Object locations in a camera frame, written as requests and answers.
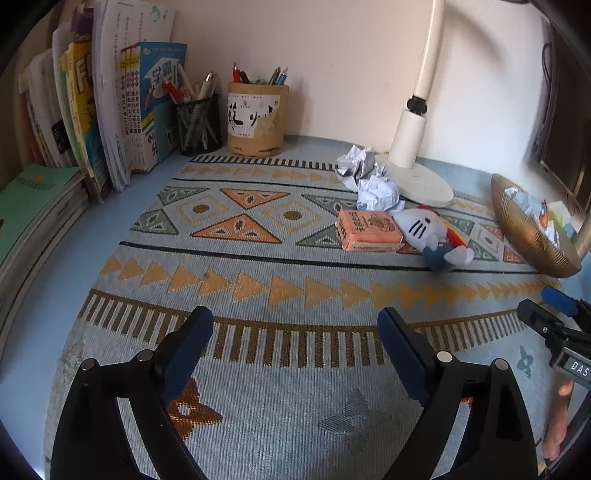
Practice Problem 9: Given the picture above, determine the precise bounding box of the bunch of coloured pens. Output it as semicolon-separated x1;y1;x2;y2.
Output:
231;61;291;88

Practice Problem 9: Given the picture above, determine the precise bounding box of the row of upright books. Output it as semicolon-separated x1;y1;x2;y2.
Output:
18;0;189;205

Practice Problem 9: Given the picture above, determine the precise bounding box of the person's right hand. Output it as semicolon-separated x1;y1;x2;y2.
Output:
541;378;578;462

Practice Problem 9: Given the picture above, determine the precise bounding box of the stack of green books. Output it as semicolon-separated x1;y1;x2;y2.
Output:
0;164;91;356

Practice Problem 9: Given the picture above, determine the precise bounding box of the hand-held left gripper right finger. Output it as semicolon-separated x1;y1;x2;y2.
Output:
378;307;541;480

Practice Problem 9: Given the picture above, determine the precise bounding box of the crumpled grey printed paper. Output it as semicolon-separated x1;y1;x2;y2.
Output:
336;145;389;192

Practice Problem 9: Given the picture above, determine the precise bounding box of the white desk lamp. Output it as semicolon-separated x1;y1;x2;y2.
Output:
375;0;456;208

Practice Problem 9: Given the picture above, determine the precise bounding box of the orange cardboard box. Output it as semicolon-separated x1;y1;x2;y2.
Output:
335;209;405;253

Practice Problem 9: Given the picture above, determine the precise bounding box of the gold ribbed bowl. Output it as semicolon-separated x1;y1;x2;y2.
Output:
490;173;584;279

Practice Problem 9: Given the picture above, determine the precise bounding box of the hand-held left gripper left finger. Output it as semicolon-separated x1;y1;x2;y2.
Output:
48;305;215;480

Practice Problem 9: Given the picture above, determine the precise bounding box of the wooden pen holder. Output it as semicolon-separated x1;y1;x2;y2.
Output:
226;82;290;158

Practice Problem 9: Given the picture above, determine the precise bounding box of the orange snack packet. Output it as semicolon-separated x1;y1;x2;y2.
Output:
537;200;556;230

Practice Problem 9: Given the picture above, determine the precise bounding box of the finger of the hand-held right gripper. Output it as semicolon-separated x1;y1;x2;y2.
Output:
517;299;573;342
541;286;580;319

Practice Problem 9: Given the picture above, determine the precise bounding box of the patterned woven table mat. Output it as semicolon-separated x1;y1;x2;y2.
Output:
44;154;591;480

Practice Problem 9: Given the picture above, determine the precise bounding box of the white and blue plush toy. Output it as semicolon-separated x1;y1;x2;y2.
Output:
392;205;476;272

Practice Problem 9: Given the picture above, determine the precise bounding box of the black monitor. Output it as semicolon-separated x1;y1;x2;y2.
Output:
531;18;591;214

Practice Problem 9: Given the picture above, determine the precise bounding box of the black mesh pen holder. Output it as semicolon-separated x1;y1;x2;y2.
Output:
161;64;222;148
174;95;223;157

